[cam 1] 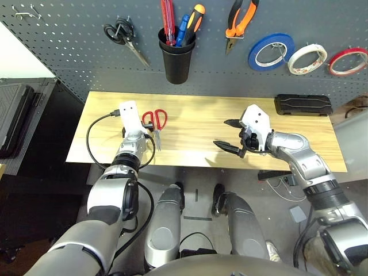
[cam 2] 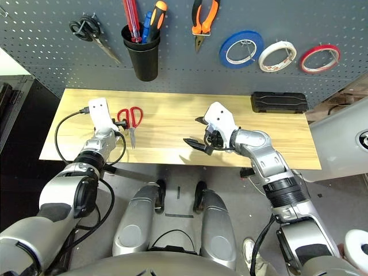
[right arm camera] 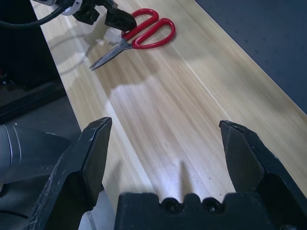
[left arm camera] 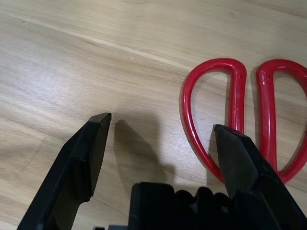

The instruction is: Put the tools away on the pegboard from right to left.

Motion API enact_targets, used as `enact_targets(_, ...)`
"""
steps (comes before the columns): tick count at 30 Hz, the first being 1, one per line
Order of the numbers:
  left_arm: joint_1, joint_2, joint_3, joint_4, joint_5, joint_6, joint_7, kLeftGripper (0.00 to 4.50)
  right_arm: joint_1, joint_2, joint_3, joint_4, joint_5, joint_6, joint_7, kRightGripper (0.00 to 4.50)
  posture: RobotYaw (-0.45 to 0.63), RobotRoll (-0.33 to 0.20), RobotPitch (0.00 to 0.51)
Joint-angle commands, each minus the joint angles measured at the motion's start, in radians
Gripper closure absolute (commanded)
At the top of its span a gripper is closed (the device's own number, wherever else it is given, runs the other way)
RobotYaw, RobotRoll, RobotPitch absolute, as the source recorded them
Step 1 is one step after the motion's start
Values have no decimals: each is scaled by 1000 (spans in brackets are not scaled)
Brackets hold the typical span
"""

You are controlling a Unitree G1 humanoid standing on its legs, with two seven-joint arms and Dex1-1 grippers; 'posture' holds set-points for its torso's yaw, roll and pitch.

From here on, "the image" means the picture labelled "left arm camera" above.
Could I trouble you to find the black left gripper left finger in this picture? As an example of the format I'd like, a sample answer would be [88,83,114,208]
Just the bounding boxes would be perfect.
[18,112,112,230]

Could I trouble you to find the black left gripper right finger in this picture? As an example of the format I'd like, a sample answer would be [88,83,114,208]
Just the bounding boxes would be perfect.
[213,124,305,230]

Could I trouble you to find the red handled scissors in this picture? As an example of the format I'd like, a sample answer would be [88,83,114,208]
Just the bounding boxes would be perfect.
[179,57,307,185]

